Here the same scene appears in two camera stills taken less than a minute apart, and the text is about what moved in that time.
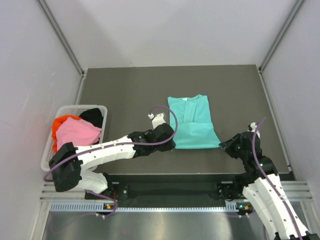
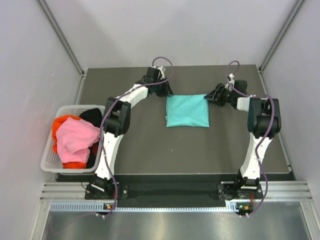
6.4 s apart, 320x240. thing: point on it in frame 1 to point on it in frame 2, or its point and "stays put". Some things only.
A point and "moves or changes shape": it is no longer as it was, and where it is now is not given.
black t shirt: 93,116 stays put
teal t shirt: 196,129 moves or changes shape
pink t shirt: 77,131 stays put
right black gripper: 227,145 to 220,89
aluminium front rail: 299,191 stays put
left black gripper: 170,145 to 166,90
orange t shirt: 56,123 stays put
